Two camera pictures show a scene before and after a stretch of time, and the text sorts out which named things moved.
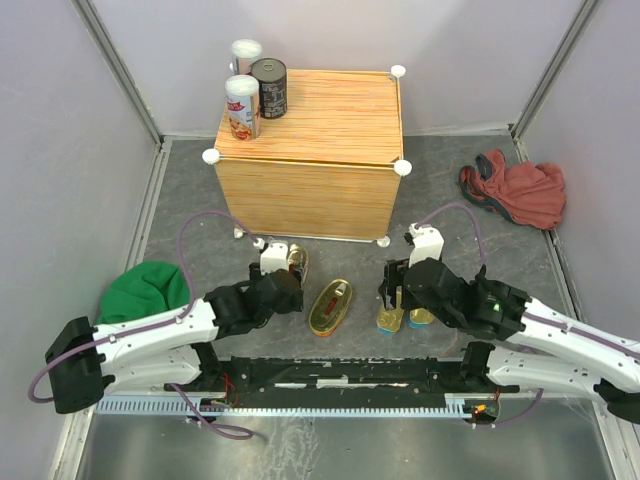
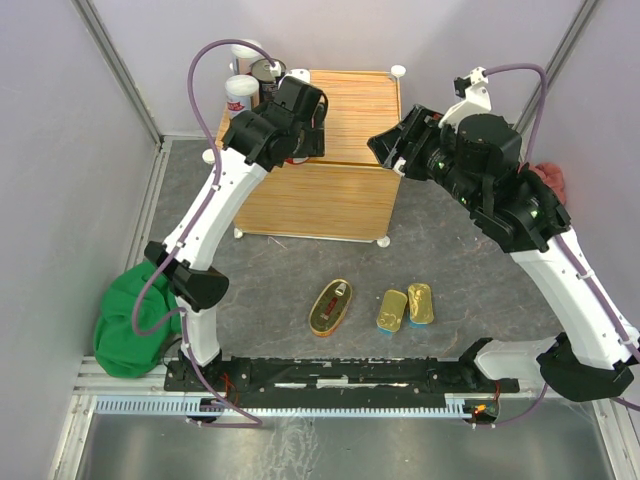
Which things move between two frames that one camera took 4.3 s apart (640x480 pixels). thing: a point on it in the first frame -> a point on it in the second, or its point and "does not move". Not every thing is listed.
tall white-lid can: [244, 107] does not move
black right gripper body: [392, 274] -> [434, 156]
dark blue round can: [271, 74] does not move
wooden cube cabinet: [328, 169] does not move
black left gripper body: [295, 303] -> [311, 141]
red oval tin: [329, 307] does not move
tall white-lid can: [243, 52] does not move
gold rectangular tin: [388, 321] does not move
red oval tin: [298, 256] -> [298, 160]
